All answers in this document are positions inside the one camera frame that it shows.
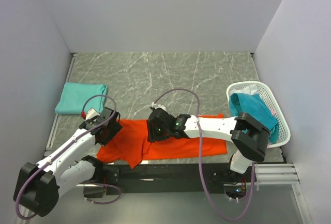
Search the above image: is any orange t-shirt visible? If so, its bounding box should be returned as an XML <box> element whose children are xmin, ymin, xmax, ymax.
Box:
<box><xmin>97</xmin><ymin>113</ymin><xmax>228</xmax><ymax>170</ymax></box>

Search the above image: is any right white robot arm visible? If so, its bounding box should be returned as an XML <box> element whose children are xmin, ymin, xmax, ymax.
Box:
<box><xmin>147</xmin><ymin>108</ymin><xmax>270</xmax><ymax>182</ymax></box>

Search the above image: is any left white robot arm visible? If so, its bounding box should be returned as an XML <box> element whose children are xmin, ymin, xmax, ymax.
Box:
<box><xmin>13</xmin><ymin>108</ymin><xmax>122</xmax><ymax>219</ymax></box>

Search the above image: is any folded mint green t-shirt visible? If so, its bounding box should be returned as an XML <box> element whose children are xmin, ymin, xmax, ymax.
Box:
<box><xmin>55</xmin><ymin>82</ymin><xmax>108</xmax><ymax>115</ymax></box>

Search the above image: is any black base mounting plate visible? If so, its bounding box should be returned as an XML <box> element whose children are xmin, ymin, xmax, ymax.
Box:
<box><xmin>98</xmin><ymin>163</ymin><xmax>256</xmax><ymax>193</ymax></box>

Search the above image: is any teal t-shirt in basket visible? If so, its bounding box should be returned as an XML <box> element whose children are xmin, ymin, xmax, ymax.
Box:
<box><xmin>229</xmin><ymin>93</ymin><xmax>279</xmax><ymax>144</ymax></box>

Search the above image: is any white garment in basket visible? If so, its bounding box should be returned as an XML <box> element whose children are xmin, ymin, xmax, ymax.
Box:
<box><xmin>229</xmin><ymin>84</ymin><xmax>259</xmax><ymax>96</ymax></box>

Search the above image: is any white plastic laundry basket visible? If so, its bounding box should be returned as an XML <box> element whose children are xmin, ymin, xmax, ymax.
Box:
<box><xmin>226</xmin><ymin>81</ymin><xmax>291</xmax><ymax>148</ymax></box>

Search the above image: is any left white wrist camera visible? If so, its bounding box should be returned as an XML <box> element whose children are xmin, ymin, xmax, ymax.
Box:
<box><xmin>81</xmin><ymin>108</ymin><xmax>99</xmax><ymax>120</ymax></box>

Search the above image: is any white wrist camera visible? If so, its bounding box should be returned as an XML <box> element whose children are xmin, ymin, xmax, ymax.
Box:
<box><xmin>150</xmin><ymin>102</ymin><xmax>167</xmax><ymax>111</ymax></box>
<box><xmin>81</xmin><ymin>108</ymin><xmax>99</xmax><ymax>120</ymax></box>

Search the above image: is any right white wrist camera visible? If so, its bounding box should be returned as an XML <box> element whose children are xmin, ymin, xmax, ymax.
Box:
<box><xmin>150</xmin><ymin>102</ymin><xmax>167</xmax><ymax>111</ymax></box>

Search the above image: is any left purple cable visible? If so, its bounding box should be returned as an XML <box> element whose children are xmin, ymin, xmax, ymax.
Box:
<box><xmin>14</xmin><ymin>94</ymin><xmax>124</xmax><ymax>220</ymax></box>

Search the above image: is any aluminium frame rail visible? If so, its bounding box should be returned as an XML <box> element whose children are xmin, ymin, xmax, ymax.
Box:
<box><xmin>255</xmin><ymin>163</ymin><xmax>300</xmax><ymax>191</ymax></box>

